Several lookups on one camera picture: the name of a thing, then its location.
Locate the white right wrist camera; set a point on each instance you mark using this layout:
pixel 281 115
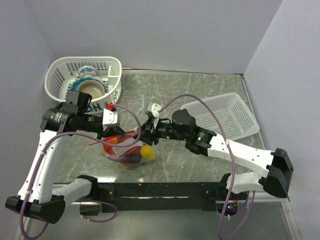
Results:
pixel 153 110

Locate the beige ceramic bowl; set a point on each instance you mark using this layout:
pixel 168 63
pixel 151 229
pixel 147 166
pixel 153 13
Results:
pixel 95 88

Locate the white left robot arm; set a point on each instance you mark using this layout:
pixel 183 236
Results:
pixel 37 199

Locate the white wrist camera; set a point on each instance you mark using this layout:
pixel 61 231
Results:
pixel 153 110
pixel 110 119

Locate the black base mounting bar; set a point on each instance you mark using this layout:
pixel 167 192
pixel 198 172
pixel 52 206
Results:
pixel 151 196

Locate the blue white patterned bowl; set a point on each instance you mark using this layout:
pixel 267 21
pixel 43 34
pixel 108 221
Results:
pixel 87 71

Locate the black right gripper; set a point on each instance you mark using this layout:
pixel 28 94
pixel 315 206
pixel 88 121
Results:
pixel 149 132

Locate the clear zip top bag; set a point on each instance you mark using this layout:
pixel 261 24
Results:
pixel 127 138

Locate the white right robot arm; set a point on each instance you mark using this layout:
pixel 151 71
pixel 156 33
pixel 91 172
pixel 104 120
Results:
pixel 271 171

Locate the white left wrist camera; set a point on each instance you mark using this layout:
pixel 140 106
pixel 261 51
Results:
pixel 110 119

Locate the yellow fake lemon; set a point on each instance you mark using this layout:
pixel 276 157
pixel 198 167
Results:
pixel 147 153

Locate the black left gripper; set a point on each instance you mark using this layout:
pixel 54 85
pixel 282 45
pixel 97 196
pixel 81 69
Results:
pixel 110 131

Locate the white oval dish rack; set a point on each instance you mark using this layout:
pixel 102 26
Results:
pixel 63 73

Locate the blue rimmed plate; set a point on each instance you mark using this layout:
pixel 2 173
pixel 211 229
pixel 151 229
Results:
pixel 74 86

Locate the white rectangular perforated basket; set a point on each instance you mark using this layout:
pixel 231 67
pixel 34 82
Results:
pixel 232 112

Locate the red fake pomegranate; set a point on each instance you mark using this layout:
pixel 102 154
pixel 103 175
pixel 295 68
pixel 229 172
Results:
pixel 129 150

